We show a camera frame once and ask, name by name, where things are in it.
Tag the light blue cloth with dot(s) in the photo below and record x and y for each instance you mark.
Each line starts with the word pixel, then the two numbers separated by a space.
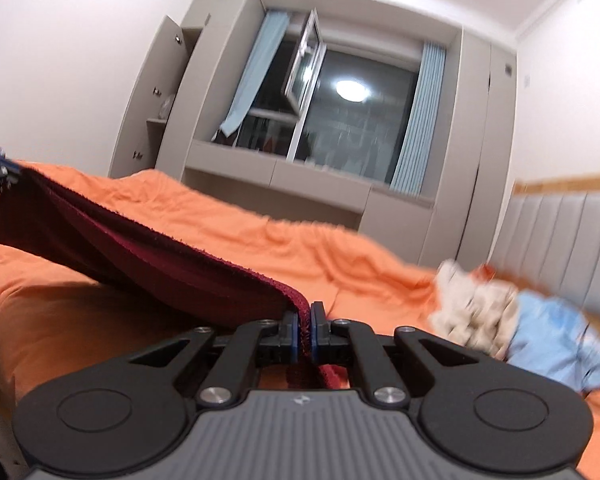
pixel 555 340

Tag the long light blue curtain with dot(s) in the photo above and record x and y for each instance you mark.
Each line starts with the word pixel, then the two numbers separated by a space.
pixel 420 120

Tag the grey padded bed headboard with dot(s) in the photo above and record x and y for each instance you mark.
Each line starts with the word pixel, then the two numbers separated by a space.
pixel 555 240

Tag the large glass window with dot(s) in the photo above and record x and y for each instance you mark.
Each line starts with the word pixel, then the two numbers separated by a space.
pixel 355 125

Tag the grey built-in wardrobe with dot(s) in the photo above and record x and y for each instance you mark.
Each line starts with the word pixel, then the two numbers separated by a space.
pixel 470 160

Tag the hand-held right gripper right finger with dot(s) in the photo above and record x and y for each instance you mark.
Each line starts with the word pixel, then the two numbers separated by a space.
pixel 314 332

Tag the short light blue curtain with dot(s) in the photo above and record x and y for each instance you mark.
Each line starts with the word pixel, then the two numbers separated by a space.
pixel 260 70

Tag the dark red sweater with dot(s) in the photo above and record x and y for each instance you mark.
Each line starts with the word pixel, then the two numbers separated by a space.
pixel 155 265

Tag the beige crumpled clothes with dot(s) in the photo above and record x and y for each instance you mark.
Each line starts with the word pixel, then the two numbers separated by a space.
pixel 470 305

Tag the open window sash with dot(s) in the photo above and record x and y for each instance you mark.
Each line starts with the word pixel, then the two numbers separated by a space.
pixel 305 65

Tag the orange duvet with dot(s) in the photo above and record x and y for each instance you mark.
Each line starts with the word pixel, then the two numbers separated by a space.
pixel 280 250

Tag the open grey wardrobe door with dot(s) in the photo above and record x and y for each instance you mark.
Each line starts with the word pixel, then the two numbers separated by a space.
pixel 145 110

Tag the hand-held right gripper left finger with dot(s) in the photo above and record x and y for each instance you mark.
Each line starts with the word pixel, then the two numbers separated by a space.
pixel 292 332

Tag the clear plastic bag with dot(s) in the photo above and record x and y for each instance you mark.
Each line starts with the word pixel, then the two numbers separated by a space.
pixel 166 107

